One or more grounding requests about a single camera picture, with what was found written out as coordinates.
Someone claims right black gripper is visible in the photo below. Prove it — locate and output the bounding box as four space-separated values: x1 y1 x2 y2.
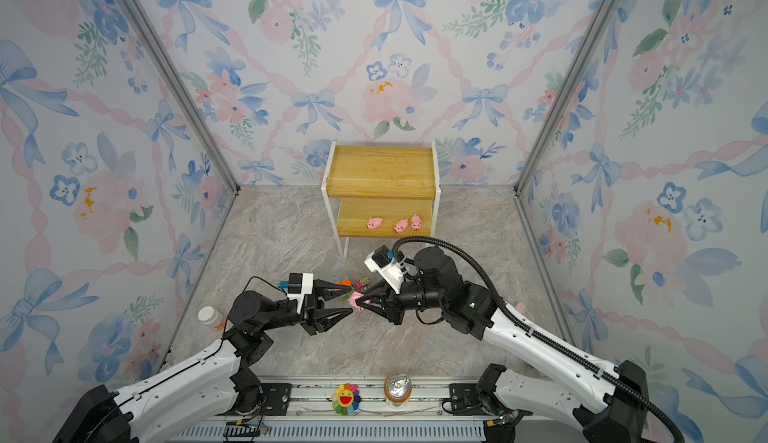
356 281 450 329

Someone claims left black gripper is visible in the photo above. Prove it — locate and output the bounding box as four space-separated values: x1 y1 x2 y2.
258 283 350 340

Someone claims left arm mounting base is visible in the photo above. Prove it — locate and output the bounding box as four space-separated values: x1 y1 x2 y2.
225 383 293 417

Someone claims right arm mounting base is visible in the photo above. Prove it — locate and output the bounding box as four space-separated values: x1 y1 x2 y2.
441 383 532 419

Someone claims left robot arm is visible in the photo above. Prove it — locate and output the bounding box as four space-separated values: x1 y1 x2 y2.
54 273 353 442

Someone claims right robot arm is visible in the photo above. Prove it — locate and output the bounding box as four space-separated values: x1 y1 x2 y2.
357 246 648 442

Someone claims orange metal can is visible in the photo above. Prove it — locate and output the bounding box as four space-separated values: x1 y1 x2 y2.
383 372 413 408

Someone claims rainbow smiling flower plush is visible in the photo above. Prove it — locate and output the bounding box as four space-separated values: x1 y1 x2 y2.
331 383 362 416

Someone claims white capped pill bottle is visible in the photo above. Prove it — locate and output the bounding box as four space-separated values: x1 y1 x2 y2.
197 306 226 331

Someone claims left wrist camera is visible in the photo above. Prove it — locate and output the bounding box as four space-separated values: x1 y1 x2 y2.
285 273 314 314

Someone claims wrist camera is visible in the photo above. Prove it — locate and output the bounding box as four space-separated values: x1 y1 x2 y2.
285 273 314 314
364 246 407 294

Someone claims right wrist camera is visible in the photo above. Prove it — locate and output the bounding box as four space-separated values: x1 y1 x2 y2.
364 246 407 294

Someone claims aluminium mounting rail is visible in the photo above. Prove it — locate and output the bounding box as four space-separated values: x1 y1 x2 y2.
101 370 631 443

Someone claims wooden two-tier white-frame shelf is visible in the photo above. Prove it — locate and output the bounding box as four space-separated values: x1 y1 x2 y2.
320 141 441 260

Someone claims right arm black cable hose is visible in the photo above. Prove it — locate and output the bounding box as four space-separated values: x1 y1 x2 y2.
391 235 686 443

